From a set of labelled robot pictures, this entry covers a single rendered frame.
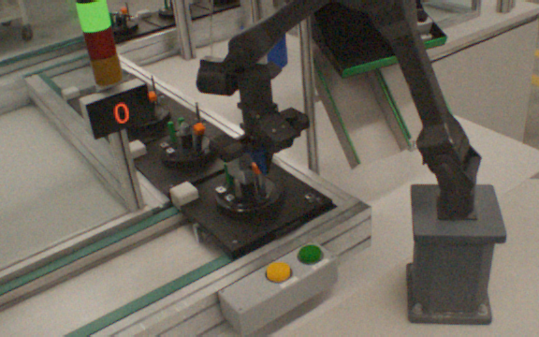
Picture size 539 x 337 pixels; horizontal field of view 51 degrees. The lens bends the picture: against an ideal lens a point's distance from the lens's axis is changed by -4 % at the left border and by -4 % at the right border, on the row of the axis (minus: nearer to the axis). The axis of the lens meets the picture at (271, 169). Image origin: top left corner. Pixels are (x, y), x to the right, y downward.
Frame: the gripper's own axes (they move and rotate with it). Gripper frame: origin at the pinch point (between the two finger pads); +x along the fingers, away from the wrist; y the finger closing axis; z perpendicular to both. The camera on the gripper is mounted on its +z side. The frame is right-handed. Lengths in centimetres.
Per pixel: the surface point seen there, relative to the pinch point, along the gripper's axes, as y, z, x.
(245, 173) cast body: -1.7, -4.1, 4.4
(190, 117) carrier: 10, -49, 13
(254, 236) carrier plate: -6.1, 4.0, 12.6
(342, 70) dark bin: 20.2, -0.4, -11.0
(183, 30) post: 42, -114, 11
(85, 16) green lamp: -21.0, -17.4, -29.2
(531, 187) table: 59, 21, 23
